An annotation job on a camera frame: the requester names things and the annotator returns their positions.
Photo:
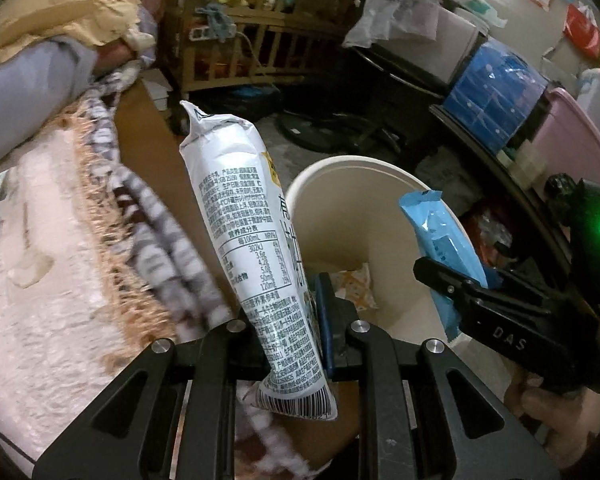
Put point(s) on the blue snack wrapper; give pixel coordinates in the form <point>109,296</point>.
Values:
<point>439,237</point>

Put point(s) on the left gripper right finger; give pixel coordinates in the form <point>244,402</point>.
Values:
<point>423,413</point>

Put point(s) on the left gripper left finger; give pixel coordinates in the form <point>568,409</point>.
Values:
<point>169,414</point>

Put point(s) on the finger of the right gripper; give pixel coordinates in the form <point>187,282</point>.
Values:
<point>449,283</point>

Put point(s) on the yellow quilted blanket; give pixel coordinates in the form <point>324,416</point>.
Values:
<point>91,22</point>

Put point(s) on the white plastic bag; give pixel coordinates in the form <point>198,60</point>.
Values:
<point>395,0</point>

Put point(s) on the wooden baby crib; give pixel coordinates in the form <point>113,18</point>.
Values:
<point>208,44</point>

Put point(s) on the person right hand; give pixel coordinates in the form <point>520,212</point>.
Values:
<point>573,422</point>

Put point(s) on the light blue duvet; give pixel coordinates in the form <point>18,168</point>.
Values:
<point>42,79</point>

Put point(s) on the pink plastic storage bin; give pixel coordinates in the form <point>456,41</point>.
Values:
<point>567,141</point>

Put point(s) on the white milk carton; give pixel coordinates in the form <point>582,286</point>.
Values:
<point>240,197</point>

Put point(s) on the striped fringed blanket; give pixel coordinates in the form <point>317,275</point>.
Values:
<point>142,212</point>

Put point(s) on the blue storage box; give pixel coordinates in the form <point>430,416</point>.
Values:
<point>495,94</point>

